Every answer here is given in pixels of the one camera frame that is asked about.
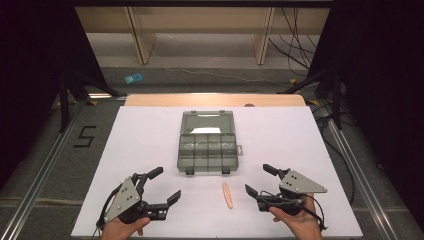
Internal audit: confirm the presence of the light wooden table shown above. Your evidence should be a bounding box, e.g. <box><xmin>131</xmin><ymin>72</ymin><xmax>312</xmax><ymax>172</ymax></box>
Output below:
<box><xmin>123</xmin><ymin>93</ymin><xmax>307</xmax><ymax>108</ymax></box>

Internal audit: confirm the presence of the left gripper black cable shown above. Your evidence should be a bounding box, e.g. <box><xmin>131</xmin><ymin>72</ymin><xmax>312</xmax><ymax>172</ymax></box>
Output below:
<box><xmin>94</xmin><ymin>184</ymin><xmax>124</xmax><ymax>240</ymax></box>

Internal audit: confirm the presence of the blue packet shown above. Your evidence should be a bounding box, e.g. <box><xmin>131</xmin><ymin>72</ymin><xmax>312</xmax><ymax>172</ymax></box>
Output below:
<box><xmin>124</xmin><ymin>72</ymin><xmax>144</xmax><ymax>85</ymax></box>

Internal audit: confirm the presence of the black metal stand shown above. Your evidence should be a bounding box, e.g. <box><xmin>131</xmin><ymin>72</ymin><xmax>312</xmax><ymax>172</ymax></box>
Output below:
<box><xmin>57</xmin><ymin>70</ymin><xmax>128</xmax><ymax>134</ymax></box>
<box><xmin>277</xmin><ymin>67</ymin><xmax>345</xmax><ymax>132</ymax></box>

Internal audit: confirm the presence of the light wooden shelf unit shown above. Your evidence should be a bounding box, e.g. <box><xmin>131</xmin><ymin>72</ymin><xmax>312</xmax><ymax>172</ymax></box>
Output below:
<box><xmin>74</xmin><ymin>5</ymin><xmax>332</xmax><ymax>66</ymax></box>

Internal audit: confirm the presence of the black floor cable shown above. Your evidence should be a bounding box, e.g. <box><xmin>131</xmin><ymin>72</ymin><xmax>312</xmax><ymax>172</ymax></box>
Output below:
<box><xmin>312</xmin><ymin>102</ymin><xmax>357</xmax><ymax>205</ymax></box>

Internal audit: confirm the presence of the light wooden stick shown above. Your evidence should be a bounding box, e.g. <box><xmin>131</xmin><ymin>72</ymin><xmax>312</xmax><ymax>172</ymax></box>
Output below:
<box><xmin>221</xmin><ymin>181</ymin><xmax>234</xmax><ymax>210</ymax></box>

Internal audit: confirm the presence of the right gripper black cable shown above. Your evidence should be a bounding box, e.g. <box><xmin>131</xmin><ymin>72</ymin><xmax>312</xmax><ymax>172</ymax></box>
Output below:
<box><xmin>301</xmin><ymin>194</ymin><xmax>329</xmax><ymax>233</ymax></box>

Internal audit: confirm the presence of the person's left hand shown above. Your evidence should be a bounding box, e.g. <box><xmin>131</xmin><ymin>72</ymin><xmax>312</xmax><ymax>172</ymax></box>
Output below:
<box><xmin>100</xmin><ymin>215</ymin><xmax>151</xmax><ymax>240</ymax></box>

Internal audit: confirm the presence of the white floor cable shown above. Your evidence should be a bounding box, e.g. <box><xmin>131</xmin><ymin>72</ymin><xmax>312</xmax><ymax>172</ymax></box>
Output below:
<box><xmin>162</xmin><ymin>65</ymin><xmax>295</xmax><ymax>89</ymax></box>

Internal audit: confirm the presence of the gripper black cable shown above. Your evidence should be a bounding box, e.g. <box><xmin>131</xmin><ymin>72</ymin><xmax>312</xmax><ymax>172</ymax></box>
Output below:
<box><xmin>94</xmin><ymin>184</ymin><xmax>124</xmax><ymax>240</ymax></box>
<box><xmin>301</xmin><ymin>194</ymin><xmax>329</xmax><ymax>233</ymax></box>

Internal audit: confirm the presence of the person's right hand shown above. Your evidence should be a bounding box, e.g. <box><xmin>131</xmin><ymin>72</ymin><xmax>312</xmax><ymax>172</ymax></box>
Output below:
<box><xmin>268</xmin><ymin>192</ymin><xmax>325</xmax><ymax>240</ymax></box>

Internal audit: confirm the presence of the aluminium floor rail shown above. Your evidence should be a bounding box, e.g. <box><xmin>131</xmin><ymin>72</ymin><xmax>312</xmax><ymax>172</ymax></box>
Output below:
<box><xmin>0</xmin><ymin>99</ymin><xmax>88</xmax><ymax>240</ymax></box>
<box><xmin>320</xmin><ymin>102</ymin><xmax>398</xmax><ymax>240</ymax></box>

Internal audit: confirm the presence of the bundle of black cables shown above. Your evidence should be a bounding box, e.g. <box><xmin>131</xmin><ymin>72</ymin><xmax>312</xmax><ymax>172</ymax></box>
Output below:
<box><xmin>267</xmin><ymin>6</ymin><xmax>322</xmax><ymax>78</ymax></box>

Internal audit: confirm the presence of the black curtain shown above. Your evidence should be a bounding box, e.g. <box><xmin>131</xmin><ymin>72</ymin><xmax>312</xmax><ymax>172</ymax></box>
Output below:
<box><xmin>0</xmin><ymin>0</ymin><xmax>108</xmax><ymax>189</ymax></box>
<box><xmin>305</xmin><ymin>0</ymin><xmax>424</xmax><ymax>233</ymax></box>

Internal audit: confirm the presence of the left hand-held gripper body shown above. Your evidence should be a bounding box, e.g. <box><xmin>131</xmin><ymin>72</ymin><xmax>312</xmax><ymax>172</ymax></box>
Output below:
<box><xmin>104</xmin><ymin>171</ymin><xmax>168</xmax><ymax>225</ymax></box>

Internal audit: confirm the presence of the clear grey plastic organizer box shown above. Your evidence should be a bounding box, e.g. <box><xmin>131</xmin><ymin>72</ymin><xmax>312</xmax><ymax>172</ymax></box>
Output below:
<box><xmin>176</xmin><ymin>110</ymin><xmax>244</xmax><ymax>176</ymax></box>

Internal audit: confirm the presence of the white table mat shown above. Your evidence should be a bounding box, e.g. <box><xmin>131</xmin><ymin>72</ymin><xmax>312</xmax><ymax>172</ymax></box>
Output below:
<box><xmin>70</xmin><ymin>105</ymin><xmax>364</xmax><ymax>239</ymax></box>

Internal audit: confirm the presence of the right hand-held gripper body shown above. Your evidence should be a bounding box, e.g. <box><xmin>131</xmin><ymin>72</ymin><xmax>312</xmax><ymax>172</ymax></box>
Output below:
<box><xmin>255</xmin><ymin>169</ymin><xmax>328</xmax><ymax>216</ymax></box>

